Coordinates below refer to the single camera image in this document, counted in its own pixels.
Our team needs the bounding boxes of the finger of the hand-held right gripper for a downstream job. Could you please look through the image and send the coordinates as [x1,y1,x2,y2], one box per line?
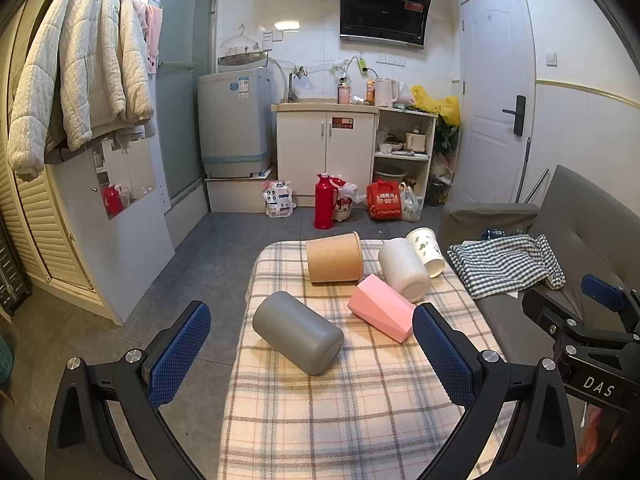
[522,287,640,346]
[581,274,640,317]

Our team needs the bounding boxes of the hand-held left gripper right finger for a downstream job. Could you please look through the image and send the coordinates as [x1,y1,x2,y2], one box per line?
[412,302,593,480]

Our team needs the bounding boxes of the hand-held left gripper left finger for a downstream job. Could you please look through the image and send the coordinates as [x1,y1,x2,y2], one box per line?
[45,300,213,480]

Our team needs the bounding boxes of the grey plastic cup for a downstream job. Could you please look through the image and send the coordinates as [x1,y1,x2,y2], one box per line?
[252,291,345,376]

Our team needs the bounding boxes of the pink faceted cup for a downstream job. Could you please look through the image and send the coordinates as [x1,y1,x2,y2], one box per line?
[347,274,418,344]

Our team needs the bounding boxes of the white plastic cup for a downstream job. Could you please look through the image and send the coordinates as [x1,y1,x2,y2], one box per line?
[378,237,432,303]

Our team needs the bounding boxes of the white printed paper cup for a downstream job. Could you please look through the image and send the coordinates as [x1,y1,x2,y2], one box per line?
[405,227,446,279]

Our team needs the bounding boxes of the brown paper cup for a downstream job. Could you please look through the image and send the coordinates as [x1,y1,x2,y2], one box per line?
[306,231,363,285]

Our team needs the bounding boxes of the green checked cloth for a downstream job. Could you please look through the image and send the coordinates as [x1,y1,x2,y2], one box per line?
[446,234,566,301]

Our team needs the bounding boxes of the grey sofa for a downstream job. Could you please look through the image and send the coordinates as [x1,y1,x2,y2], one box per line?
[437,165,640,361]

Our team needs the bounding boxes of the plaid blanket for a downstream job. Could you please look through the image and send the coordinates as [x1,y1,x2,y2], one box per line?
[216,239,507,480]

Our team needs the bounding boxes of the white cabinet panel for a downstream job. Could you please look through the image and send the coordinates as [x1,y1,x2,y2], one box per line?
[54,135,177,326]

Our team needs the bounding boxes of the white plastic bag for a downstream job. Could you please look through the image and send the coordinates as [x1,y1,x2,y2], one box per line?
[400,183,424,222]

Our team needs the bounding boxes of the red shopping bag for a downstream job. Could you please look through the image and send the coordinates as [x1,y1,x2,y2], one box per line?
[366,178,403,222]

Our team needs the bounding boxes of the white washing machine platform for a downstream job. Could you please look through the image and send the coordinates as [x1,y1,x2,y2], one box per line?
[204,165,279,213]

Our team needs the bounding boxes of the cartoon print waste bin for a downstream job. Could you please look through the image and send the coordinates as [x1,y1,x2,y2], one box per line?
[331,175,366,223]

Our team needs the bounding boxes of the white open shelf unit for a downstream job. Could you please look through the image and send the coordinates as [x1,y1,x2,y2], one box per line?
[372,107,439,208]

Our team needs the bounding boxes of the white detergent refill pack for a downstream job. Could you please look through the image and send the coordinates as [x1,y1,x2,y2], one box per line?
[261,180,296,219]

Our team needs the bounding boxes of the red thermos flask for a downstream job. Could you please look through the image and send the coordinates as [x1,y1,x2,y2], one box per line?
[314,173,335,230]

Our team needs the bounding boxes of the green leafy plant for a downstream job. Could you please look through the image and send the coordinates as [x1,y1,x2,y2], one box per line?
[434,115,460,157]

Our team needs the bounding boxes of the louvred wardrobe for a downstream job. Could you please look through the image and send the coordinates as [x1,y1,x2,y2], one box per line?
[0,0,126,326]

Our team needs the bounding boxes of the yellow plastic bag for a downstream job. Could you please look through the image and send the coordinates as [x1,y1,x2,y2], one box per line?
[411,85,461,127]

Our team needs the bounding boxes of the white sink cabinet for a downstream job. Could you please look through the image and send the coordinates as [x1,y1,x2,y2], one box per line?
[271,100,380,209]

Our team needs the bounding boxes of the grey washing machine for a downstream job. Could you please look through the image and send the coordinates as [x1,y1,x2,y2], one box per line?
[197,52,275,178]

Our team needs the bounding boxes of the frosted glass sliding door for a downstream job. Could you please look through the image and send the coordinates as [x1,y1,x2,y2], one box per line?
[155,0,221,211]

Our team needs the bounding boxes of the white door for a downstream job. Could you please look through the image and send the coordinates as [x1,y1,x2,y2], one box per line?
[459,0,532,204]

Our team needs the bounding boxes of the white electric kettle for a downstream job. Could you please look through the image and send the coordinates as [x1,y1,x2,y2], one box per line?
[375,77,401,108]

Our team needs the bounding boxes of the metal faucet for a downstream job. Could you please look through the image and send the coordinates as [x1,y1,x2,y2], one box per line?
[288,66,307,103]

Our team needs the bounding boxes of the white quilted jacket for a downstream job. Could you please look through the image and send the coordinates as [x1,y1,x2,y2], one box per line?
[7,0,156,177]

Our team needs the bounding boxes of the pink hanging garment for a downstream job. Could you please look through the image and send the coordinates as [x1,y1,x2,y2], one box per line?
[131,0,164,76]

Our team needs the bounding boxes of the black range hood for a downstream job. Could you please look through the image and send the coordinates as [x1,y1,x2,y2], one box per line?
[340,0,434,50]

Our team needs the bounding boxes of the broom handle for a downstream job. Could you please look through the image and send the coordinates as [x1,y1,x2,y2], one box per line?
[515,137,532,201]

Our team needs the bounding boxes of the black door lock handle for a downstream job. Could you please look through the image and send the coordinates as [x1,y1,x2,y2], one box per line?
[502,95,527,136]

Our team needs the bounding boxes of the wire clothes hanger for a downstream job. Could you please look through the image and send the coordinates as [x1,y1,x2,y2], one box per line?
[220,24,262,57]

